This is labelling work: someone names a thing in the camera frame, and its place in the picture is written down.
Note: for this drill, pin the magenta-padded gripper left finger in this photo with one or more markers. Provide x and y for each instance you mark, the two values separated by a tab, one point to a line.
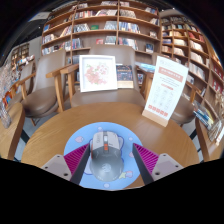
76	160

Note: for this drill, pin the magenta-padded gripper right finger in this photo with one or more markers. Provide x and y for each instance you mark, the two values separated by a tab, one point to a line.
146	160

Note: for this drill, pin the grey computer mouse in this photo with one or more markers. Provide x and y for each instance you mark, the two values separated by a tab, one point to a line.
106	156

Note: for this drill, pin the round light blue mouse pad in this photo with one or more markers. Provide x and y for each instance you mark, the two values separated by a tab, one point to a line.
130	133

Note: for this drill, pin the white sign with wooden base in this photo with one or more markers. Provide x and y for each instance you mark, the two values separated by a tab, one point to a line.
165	90

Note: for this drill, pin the stack of blue books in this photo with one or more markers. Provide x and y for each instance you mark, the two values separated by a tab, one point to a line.
203	115

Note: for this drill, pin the dark cover book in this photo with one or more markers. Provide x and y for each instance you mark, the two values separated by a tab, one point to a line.
125	75

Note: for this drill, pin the white framed floral picture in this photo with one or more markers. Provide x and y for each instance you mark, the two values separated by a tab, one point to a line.
98	73

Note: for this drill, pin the tall wooden bookshelf with books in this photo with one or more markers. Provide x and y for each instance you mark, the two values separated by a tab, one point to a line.
193	53

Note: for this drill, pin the distant wooden bookshelf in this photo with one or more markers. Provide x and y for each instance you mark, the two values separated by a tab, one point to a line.
21	56

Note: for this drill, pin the wide wooden bookshelf with books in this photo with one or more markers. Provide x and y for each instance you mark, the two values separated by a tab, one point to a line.
100	26

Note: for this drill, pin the white hanging ceiling panel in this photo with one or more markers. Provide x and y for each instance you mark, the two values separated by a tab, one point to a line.
39	16

